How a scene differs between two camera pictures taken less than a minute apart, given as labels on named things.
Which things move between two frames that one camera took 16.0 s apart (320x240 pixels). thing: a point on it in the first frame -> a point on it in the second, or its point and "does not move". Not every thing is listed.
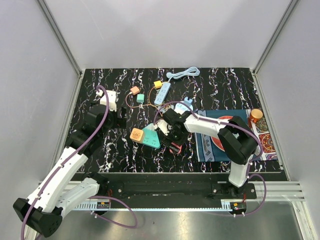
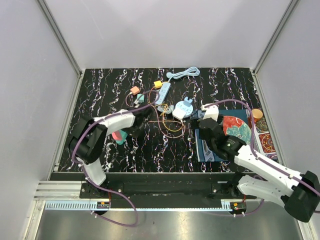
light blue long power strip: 162,93 does not move
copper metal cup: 255,114 does not move
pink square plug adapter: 176,148 -> 116,135
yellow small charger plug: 158,84 does not move
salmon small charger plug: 134,90 does not move
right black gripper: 167,140 -> 200,134
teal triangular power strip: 150,137 -> 124,135
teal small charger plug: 140,98 does not move
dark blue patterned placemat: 208,147 does not move
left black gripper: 121,121 -> 134,133
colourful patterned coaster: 261,128 does not move
